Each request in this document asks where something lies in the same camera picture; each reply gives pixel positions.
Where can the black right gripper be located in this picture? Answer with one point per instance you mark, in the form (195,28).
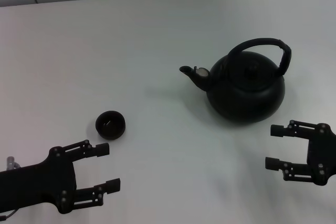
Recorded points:
(325,155)

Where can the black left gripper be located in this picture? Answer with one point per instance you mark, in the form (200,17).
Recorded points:
(39,182)

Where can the small black teacup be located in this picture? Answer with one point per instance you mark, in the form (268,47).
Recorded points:
(110,127)

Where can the black cast iron teapot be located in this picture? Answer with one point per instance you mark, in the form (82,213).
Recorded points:
(244,95)

